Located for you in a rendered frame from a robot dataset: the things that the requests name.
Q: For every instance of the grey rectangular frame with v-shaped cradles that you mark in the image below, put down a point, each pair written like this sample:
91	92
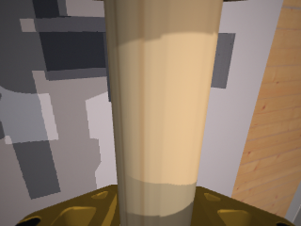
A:
75	46

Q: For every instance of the wooden rolling pin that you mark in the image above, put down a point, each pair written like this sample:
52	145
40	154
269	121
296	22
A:
160	61

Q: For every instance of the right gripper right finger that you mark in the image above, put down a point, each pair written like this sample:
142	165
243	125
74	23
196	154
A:
214	209

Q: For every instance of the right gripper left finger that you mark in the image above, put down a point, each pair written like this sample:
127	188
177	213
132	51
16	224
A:
96	208

